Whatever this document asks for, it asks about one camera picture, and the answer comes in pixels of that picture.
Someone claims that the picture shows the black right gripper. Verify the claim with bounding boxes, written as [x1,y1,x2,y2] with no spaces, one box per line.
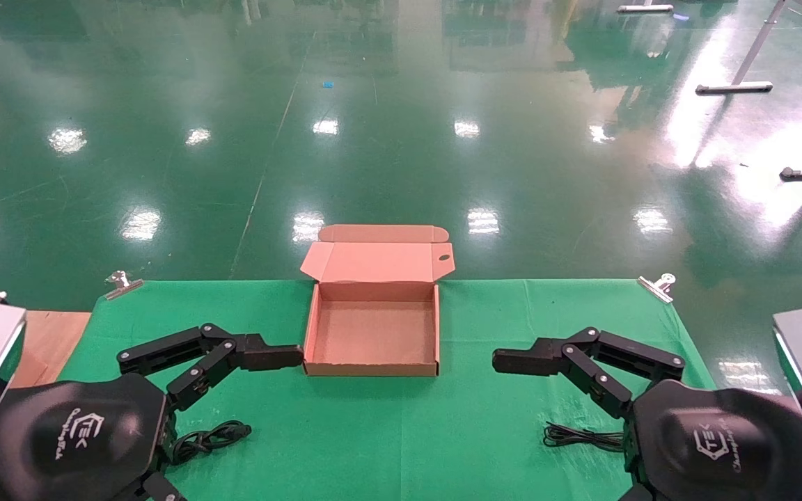
[617,379,802,501]

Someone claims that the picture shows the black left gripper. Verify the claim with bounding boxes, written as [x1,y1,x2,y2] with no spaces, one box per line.
[0,372,186,501]

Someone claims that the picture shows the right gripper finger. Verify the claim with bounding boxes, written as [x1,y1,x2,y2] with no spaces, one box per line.
[492,327,686,420]

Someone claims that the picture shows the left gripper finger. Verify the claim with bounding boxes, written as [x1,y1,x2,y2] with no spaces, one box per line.
[117,323,304,413]

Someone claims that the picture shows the black wired computer mouse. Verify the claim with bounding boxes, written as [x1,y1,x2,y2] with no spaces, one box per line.
[542,421,626,453]

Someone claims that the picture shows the black power cable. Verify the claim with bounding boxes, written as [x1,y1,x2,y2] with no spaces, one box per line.
[170,420,253,466]

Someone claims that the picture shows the brown cardboard box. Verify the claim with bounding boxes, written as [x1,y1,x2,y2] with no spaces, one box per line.
[300,224,456,378]

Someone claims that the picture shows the green table cloth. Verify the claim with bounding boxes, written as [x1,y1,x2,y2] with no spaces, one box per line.
[58,278,718,501]

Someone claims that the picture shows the brown wooden table board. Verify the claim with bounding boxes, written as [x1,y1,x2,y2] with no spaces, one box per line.
[10,310,92,389]

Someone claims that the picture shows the white table frame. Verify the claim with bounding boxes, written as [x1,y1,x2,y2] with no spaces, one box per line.
[695,0,802,96]

